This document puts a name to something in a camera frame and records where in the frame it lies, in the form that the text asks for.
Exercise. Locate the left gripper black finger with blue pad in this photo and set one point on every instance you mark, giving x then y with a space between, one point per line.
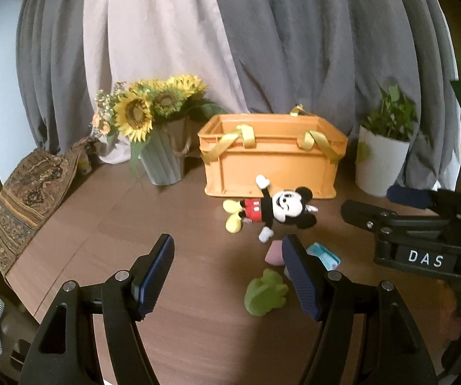
64 349
392 348

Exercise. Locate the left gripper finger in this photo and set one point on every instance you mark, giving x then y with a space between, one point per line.
445 203
378 220

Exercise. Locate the light blue tissue pack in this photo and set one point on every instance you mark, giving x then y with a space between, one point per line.
329 260

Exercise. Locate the Mickey Mouse plush toy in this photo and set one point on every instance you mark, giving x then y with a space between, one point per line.
288 207

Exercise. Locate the pink soft sponge piece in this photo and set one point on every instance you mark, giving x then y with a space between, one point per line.
274 255

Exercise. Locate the green soft frog toy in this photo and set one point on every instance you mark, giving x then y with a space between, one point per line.
265 293

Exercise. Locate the white plant pot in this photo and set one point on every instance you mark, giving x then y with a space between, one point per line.
379 161

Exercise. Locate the green potted plant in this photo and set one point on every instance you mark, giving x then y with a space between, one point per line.
394 119

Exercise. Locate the orange plastic crate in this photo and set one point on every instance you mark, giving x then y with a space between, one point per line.
291 150

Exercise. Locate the patterned brown cloth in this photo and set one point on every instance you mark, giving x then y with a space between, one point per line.
34 191

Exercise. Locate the grey curtain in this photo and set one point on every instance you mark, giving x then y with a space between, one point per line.
328 56

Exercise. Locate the grey ribbed vase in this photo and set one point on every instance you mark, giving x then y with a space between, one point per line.
163 155

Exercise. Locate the sunflower bouquet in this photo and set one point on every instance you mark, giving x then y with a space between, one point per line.
127 118

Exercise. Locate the beige curtain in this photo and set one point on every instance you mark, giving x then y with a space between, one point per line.
128 40

